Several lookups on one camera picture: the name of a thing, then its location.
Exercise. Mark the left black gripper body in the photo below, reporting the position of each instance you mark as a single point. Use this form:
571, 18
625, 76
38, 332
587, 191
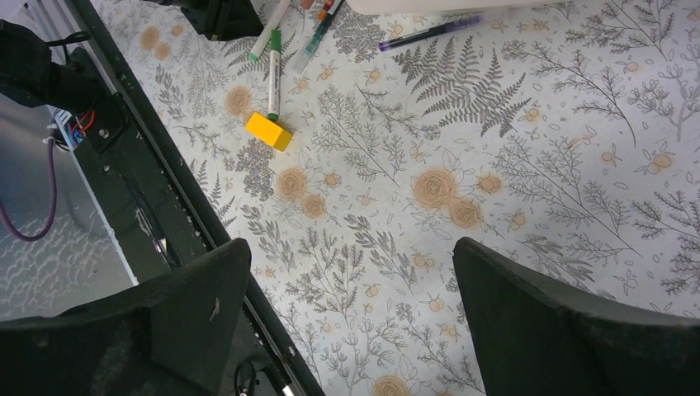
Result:
219, 20

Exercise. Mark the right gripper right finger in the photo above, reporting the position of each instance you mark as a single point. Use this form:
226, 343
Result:
534, 335

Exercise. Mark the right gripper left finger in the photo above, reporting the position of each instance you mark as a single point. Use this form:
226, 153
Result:
170, 335

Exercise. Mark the white three-drawer cabinet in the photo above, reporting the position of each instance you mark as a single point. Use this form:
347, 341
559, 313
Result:
377, 7

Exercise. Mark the green marker upright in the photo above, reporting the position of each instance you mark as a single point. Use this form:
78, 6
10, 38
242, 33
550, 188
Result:
273, 23

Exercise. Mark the green capped white marker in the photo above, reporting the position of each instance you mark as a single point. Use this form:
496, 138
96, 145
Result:
274, 95

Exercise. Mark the clear green pen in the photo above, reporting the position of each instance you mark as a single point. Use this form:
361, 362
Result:
307, 51

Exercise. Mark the yellow eraser block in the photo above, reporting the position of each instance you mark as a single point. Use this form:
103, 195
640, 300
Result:
268, 131

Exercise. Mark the floral table mat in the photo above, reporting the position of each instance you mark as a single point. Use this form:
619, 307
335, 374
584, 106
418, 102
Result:
565, 136

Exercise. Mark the blue pen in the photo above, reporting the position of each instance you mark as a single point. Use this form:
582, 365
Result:
477, 19

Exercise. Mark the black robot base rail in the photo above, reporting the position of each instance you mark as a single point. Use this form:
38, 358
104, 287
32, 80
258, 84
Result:
89, 171

